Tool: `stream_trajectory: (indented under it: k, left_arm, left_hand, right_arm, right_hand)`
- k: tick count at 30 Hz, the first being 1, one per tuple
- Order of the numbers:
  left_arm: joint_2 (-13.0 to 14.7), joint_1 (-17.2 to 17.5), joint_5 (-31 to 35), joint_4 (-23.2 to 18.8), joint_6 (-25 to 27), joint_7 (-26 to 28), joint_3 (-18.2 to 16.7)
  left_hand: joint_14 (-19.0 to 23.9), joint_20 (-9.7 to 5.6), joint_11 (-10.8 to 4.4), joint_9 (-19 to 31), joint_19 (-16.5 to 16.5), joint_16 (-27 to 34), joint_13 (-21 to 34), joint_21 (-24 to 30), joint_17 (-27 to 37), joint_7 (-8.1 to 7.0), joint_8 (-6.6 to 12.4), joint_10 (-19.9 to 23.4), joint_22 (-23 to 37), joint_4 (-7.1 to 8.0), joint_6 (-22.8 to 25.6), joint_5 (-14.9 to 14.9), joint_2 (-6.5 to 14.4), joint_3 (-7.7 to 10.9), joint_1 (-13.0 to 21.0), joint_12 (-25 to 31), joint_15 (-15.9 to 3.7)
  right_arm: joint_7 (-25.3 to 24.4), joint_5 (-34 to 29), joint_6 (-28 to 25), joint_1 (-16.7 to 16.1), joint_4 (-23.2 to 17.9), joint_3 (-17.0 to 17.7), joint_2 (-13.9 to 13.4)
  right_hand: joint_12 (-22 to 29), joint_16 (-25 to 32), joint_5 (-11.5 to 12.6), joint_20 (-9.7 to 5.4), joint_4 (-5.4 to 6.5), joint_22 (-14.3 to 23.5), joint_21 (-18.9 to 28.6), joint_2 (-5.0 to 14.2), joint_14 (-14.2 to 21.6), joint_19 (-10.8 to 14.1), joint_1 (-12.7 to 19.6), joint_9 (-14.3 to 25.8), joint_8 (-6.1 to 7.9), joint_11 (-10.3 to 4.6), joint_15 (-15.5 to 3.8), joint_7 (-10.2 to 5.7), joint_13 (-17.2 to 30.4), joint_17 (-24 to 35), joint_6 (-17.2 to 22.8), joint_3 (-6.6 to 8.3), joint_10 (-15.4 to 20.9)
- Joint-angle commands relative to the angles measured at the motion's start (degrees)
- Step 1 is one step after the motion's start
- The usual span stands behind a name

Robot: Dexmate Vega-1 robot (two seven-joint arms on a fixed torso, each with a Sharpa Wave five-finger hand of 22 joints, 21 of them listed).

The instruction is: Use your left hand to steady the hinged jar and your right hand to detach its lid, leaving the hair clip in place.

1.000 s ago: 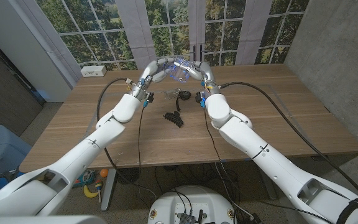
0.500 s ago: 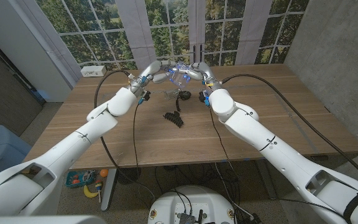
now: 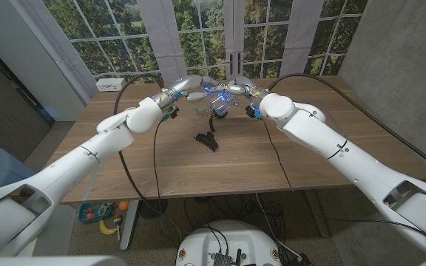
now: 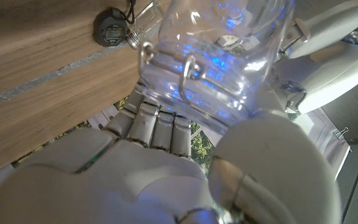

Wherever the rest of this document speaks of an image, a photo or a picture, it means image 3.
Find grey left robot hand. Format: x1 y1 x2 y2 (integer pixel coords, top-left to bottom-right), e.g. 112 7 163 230
151 75 229 111

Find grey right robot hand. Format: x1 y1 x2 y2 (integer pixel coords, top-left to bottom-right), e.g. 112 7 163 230
226 75 270 112

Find clear glass hinged jar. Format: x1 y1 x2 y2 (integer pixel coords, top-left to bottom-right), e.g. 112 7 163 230
207 90 240 116

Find white robot base with electronics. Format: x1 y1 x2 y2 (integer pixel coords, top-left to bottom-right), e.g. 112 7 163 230
175 220 284 266

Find black claw hair clip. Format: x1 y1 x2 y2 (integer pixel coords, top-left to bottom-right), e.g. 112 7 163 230
193 131 220 153

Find clear plastic piece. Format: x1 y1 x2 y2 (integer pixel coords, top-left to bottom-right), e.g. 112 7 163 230
195 106 214 120

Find white power strip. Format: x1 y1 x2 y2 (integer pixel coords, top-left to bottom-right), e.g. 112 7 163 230
95 77 128 92

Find printed window forest backdrop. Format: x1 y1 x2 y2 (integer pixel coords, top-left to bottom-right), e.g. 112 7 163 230
9 0 369 84

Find black round ribbed disc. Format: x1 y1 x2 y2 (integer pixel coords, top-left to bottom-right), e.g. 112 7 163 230
138 198 169 220

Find grey table leg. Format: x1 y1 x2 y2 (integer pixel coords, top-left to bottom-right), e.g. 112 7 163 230
304 188 331 238

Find colourful toy tool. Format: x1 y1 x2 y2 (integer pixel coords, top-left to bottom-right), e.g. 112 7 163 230
112 213 124 242

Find white table leg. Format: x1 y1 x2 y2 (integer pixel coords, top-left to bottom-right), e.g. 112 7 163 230
119 199 140 252

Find teal toy tray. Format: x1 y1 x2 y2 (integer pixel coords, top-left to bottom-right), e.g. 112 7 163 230
78 201 115 224

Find yellow toy banana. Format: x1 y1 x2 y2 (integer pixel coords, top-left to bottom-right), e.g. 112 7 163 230
99 218 118 236

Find white robot torso edge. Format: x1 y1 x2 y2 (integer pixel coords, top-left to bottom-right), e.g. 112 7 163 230
0 254 127 266

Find small black corded object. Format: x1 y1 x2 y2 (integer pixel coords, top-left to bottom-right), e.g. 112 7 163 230
208 110 229 133

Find thin black right hand cable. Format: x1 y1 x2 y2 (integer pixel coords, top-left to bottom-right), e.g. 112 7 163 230
262 118 294 192

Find thin black hand cable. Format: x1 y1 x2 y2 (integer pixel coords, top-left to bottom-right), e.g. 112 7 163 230
262 118 294 192
152 120 164 225

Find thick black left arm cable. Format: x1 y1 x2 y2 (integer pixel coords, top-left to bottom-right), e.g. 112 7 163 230
112 72 183 243

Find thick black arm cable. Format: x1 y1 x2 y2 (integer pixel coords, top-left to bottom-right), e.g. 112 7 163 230
112 72 183 243
267 72 426 180

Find thin black left hand cable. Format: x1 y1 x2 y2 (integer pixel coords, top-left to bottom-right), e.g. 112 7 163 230
152 120 164 225

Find tangled black floor cables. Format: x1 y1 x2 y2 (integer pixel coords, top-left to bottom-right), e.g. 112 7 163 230
183 191 288 252

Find white floor cable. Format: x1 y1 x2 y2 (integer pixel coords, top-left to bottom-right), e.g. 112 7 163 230
254 192 302 262

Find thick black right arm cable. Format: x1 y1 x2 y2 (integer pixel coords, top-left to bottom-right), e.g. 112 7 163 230
267 72 426 180

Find thin black floor cable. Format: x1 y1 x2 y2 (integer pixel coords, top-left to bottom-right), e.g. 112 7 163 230
327 216 426 238

